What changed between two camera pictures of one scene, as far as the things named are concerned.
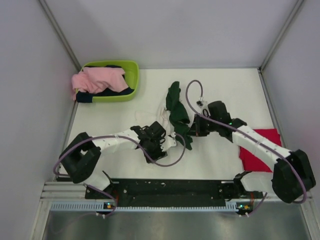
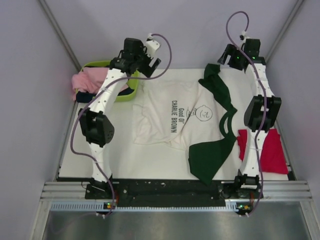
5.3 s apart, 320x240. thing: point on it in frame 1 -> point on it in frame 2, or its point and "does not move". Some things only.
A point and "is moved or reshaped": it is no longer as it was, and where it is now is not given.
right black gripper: [196, 129] -> [227, 51]
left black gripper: [158, 153] -> [147, 70]
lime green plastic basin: [131, 69] does not move
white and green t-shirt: [173, 114] is moved or reshaped
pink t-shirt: [93, 79] does not move
